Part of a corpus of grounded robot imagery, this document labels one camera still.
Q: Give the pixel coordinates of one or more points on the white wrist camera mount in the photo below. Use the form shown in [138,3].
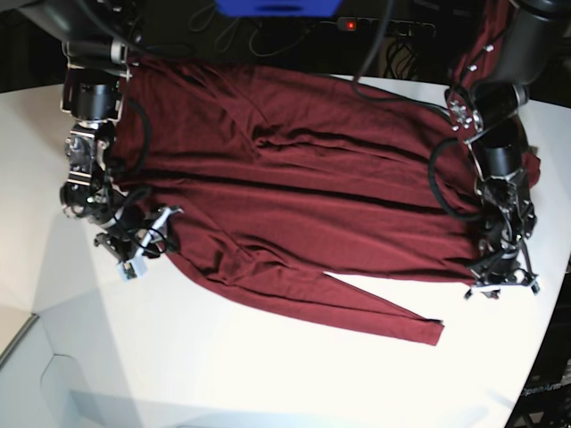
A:
[131,268]

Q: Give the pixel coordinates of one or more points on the blue box at top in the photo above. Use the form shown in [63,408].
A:
[277,8]

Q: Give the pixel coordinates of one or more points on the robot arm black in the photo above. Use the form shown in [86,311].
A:
[97,38]
[482,105]

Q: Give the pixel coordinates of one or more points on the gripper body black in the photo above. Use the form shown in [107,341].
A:
[499,246]
[117,214]

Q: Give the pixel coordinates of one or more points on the dark red t-shirt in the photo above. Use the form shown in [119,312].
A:
[289,181]

